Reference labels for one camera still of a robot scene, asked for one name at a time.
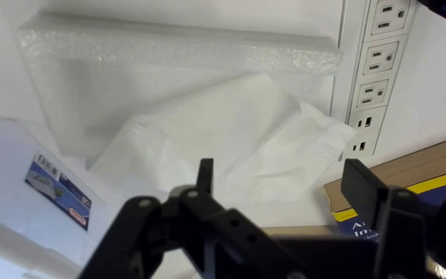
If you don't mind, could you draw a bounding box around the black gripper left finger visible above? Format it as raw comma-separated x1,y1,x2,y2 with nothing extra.
78,158,307,279

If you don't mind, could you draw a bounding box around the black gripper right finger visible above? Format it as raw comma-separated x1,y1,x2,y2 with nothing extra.
341,159,446,279

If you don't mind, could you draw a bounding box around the white napkin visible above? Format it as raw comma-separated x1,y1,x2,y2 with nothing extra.
86,71,358,208

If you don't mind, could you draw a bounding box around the blue and yellow book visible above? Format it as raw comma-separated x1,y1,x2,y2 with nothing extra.
321,132,446,245

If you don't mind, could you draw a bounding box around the white power strip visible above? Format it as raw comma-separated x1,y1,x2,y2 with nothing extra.
344,0,415,158

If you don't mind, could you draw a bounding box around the white foam block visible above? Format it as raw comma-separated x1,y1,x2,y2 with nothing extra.
17,14,343,158

